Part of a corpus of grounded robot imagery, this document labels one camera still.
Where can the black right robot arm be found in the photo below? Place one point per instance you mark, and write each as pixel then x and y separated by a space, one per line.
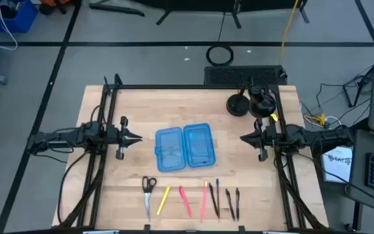
pixel 320 138

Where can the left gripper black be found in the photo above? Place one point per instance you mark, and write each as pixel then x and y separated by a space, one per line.
pixel 122 136

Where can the blue plastic bin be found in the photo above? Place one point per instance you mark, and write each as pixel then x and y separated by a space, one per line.
pixel 18 21

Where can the black pen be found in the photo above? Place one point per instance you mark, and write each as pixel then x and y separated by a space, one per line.
pixel 237 204
pixel 229 204
pixel 213 200

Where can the black round base stand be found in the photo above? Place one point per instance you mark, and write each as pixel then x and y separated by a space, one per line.
pixel 238 107

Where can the black table with legs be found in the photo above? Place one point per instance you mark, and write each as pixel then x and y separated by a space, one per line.
pixel 206 4

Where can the silver metal bracket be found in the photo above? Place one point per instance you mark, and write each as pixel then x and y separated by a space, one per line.
pixel 101 232
pixel 279 232

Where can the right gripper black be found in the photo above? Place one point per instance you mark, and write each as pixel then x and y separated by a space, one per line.
pixel 266 136

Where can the yellow tag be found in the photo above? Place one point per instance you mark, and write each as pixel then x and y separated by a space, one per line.
pixel 274 117

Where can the pink pencil yellow end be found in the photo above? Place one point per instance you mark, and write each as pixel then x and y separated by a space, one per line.
pixel 204 201

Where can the black perforated metal box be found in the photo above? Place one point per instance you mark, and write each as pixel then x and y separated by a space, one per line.
pixel 245 75

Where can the black aluminium table frame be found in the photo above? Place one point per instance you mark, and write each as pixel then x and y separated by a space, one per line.
pixel 190 86

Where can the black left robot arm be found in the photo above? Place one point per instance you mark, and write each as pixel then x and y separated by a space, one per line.
pixel 76 135

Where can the pink highlighter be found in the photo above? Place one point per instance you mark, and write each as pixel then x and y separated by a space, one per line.
pixel 185 201

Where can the brown pencil blue eraser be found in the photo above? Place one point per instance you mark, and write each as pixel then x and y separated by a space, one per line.
pixel 217 195

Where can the white printed box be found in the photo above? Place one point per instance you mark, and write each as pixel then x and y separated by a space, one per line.
pixel 336 169

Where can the orange object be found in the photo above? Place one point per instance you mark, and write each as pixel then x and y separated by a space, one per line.
pixel 57 2

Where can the black table clamp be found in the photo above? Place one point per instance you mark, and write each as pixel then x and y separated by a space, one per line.
pixel 241 229
pixel 146 228

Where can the black stand leg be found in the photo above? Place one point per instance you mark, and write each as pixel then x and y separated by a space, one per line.
pixel 115 8

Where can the yellow highlighter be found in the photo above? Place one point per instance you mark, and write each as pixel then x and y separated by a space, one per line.
pixel 163 200

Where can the blue plastic supply box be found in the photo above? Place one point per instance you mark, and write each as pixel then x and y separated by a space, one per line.
pixel 170 149

